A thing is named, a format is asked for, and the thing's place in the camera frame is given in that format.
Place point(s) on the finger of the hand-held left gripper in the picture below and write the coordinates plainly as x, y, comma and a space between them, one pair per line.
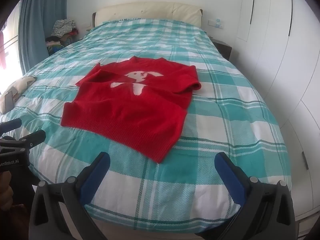
36, 137
11, 125

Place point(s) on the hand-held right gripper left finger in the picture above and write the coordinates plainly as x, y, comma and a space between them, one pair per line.
96, 177

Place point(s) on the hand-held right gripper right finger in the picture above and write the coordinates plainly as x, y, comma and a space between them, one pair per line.
228, 177

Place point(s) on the red knit sweater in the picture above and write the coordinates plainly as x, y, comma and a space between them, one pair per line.
130, 115

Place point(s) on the pile of clothes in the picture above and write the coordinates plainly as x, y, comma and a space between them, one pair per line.
61, 30

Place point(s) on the person's left hand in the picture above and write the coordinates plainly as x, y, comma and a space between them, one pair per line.
5, 192

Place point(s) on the cream printed cushion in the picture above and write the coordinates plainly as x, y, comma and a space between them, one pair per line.
17, 90

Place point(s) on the teal plaid bedspread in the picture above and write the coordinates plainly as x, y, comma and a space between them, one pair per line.
220, 135

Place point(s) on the red hanging cloth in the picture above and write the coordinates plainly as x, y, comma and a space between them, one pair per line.
2, 52

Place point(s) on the blue curtain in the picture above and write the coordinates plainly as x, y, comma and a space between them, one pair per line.
37, 17

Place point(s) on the dark wooden nightstand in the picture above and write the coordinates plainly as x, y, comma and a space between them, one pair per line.
223, 48

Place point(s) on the white wardrobe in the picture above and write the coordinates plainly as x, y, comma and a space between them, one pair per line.
280, 55

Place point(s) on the cream padded headboard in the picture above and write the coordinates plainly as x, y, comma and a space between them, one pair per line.
150, 11

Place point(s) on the wall socket panel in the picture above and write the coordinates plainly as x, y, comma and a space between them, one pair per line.
216, 23

